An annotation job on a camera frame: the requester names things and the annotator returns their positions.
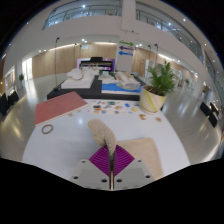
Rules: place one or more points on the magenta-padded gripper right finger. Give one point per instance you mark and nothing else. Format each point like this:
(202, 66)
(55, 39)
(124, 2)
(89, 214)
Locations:
(124, 160)

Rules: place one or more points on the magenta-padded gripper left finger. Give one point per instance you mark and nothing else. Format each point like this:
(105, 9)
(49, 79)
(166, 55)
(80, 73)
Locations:
(100, 160)

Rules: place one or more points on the beige towel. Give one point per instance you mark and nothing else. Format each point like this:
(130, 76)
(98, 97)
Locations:
(103, 131)

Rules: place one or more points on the small wooden token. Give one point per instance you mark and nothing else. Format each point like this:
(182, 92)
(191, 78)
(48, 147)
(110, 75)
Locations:
(142, 117)
(158, 119)

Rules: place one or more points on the colourful printed paper sheet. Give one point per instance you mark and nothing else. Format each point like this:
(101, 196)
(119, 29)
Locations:
(111, 107)

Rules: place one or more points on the potted plant in striped pot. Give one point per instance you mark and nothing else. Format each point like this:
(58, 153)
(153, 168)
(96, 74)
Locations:
(151, 100)

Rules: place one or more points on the pink flat board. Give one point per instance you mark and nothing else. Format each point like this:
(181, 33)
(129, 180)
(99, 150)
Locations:
(60, 106)

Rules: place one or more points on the black display platform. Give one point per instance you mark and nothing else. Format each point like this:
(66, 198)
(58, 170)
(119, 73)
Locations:
(95, 92)

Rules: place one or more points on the blue-based architectural model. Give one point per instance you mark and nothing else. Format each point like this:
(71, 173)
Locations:
(120, 87)

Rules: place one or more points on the white architectural model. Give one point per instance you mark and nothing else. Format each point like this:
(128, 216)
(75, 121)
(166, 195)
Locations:
(78, 80)

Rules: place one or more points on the group of black chairs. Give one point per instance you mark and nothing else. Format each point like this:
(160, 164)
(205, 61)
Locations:
(210, 113)
(5, 101)

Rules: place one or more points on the white sign with arrows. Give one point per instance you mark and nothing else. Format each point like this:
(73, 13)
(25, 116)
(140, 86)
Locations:
(126, 60)

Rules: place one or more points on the tall black lamp stand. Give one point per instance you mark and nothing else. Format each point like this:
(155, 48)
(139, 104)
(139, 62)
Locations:
(56, 63)

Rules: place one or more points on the small distant potted plant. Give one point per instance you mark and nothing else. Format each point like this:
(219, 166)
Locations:
(21, 77)

